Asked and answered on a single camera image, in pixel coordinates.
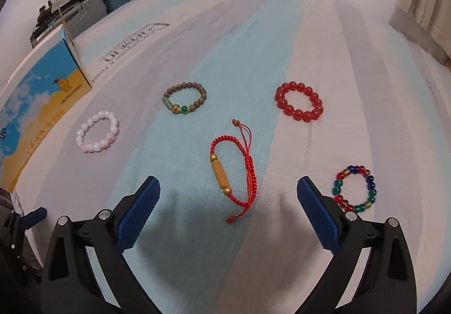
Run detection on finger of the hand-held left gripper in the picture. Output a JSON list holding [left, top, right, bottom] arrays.
[[12, 207, 47, 232]]

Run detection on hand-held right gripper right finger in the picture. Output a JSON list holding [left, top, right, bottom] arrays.
[[297, 176, 418, 314]]

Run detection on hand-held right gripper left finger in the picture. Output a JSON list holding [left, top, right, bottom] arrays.
[[40, 176, 162, 314]]

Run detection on multicoloured glass bead bracelet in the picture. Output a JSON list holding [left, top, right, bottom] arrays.
[[332, 165, 377, 213]]

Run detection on pink bead bracelet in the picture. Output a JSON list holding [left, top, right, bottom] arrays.
[[76, 110, 120, 154]]

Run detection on red braided cord bracelet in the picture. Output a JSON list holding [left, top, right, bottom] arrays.
[[210, 119, 258, 223]]

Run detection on brown wooden bead bracelet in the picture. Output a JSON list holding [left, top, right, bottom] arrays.
[[163, 82, 208, 115]]

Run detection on blue and yellow cardboard box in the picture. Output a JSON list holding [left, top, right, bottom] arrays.
[[0, 0, 92, 194]]

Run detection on red bead bracelet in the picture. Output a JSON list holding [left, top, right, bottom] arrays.
[[274, 81, 324, 123]]

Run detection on striped bed sheet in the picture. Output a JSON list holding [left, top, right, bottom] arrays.
[[0, 0, 451, 314]]

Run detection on black items on suitcase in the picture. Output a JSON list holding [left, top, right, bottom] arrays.
[[32, 4, 64, 36]]

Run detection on grey suitcase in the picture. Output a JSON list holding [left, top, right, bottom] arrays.
[[30, 0, 108, 48]]

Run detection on beige window curtain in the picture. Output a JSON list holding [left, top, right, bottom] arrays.
[[388, 0, 451, 64]]

